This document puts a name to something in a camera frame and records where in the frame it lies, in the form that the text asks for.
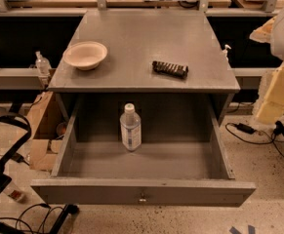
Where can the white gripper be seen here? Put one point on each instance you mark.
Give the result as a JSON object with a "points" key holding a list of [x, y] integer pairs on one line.
{"points": [[271, 111]]}

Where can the clear blue plastic bottle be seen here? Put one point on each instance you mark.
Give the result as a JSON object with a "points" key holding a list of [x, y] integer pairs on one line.
{"points": [[131, 127]]}

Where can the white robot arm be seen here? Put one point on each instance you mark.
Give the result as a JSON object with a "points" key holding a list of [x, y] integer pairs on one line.
{"points": [[277, 38]]}

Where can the small white spray bottle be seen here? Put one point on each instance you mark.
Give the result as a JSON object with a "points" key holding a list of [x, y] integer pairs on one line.
{"points": [[226, 49]]}

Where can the grey cabinet counter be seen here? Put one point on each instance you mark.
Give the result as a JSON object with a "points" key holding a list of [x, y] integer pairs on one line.
{"points": [[135, 39]]}

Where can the grey open drawer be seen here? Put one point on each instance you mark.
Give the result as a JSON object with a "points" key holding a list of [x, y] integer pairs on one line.
{"points": [[181, 161]]}

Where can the clear pump bottle on shelf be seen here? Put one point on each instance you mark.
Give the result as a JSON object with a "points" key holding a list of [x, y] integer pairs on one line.
{"points": [[42, 64]]}

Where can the dark ridged bar object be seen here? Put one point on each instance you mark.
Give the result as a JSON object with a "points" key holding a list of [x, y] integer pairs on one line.
{"points": [[171, 69]]}

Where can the white paper bowl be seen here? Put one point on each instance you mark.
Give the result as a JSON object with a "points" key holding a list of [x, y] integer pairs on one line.
{"points": [[85, 55]]}

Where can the brown cardboard box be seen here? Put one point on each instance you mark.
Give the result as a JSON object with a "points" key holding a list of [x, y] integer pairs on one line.
{"points": [[44, 116]]}

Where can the black power adapter with cable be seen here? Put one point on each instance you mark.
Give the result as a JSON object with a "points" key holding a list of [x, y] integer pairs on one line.
{"points": [[248, 130]]}

